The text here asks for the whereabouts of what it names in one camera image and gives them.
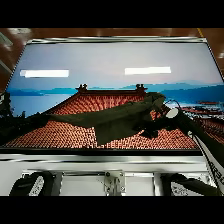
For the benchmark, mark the dark green shirt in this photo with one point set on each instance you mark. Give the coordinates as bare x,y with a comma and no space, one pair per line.
113,121

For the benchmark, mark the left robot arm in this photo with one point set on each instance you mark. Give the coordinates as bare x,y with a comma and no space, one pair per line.
19,129

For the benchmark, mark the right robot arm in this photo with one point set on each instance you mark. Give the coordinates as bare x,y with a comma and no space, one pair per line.
201,137

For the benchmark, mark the silver frame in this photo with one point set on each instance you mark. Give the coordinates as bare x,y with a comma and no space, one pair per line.
100,160

